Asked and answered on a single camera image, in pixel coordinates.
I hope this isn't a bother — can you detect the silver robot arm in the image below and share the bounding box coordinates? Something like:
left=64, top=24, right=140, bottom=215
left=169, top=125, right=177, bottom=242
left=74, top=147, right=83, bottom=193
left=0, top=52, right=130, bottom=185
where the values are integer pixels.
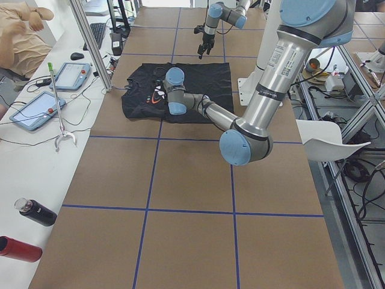
left=164, top=1, right=356, bottom=166
left=194, top=1, right=253, bottom=59

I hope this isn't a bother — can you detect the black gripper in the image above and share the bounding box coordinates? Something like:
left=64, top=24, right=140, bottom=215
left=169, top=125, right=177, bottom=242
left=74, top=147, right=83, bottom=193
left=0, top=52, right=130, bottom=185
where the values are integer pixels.
left=197, top=32, right=215, bottom=59

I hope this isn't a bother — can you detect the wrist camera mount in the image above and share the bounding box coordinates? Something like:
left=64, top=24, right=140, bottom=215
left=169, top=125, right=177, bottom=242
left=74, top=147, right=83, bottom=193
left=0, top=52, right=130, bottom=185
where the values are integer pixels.
left=194, top=25, right=205, bottom=34

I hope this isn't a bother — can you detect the blue teach pendant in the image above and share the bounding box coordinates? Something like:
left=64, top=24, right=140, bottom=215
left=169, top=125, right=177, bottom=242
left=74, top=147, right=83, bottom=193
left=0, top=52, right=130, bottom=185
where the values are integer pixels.
left=55, top=62, right=91, bottom=91
left=9, top=92, right=66, bottom=131

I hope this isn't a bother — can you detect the black computer mouse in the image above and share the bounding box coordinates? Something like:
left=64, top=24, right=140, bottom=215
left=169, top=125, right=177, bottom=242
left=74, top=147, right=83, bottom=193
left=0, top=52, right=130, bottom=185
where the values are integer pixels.
left=70, top=52, right=84, bottom=61

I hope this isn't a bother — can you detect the seated person in beige shirt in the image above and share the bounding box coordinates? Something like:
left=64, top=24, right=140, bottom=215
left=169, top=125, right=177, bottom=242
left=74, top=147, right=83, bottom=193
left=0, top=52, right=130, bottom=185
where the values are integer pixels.
left=1, top=1, right=54, bottom=79

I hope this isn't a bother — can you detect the black box with label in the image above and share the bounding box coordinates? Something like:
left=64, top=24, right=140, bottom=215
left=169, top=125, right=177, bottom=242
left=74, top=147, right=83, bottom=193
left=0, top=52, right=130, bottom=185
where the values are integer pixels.
left=110, top=33, right=123, bottom=56

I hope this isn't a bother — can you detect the far blue teach pendant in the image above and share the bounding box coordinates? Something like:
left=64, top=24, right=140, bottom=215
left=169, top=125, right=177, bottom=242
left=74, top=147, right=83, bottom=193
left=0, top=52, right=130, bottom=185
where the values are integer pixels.
left=55, top=62, right=91, bottom=91

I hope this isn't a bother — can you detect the white plastic chair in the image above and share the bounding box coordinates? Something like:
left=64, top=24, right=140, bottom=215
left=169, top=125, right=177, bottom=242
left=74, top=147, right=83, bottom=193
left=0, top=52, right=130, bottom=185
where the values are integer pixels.
left=296, top=119, right=371, bottom=196

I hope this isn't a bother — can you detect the black computer keyboard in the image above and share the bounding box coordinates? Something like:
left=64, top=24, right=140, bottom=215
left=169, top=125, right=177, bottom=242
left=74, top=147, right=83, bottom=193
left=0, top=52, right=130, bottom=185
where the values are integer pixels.
left=90, top=22, right=106, bottom=49

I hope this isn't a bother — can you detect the near blue teach pendant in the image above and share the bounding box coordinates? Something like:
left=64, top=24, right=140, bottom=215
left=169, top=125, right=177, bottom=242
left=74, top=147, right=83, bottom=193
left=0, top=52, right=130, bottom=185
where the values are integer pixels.
left=9, top=92, right=66, bottom=131

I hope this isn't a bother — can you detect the black printed t-shirt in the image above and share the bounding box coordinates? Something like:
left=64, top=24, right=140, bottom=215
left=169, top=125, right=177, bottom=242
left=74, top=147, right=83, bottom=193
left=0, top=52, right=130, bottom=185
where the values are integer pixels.
left=122, top=63, right=234, bottom=123

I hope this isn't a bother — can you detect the aluminium frame post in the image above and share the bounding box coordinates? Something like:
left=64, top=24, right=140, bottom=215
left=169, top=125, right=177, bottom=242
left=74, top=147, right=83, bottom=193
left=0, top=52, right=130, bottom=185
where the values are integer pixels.
left=69, top=0, right=112, bottom=92

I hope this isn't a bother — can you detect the metal reacher grabber tool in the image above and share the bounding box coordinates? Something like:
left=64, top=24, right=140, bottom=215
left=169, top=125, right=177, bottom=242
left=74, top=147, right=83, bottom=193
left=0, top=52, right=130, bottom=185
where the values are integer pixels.
left=48, top=62, right=76, bottom=152

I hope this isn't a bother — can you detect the black water bottle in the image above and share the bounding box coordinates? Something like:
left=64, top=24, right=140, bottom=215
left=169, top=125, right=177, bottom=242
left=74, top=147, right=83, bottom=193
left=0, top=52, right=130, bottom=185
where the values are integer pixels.
left=14, top=197, right=57, bottom=226

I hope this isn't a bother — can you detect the red water bottle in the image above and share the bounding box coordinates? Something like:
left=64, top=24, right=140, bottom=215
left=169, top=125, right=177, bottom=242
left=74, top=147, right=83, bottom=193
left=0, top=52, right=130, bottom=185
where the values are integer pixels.
left=1, top=236, right=43, bottom=263

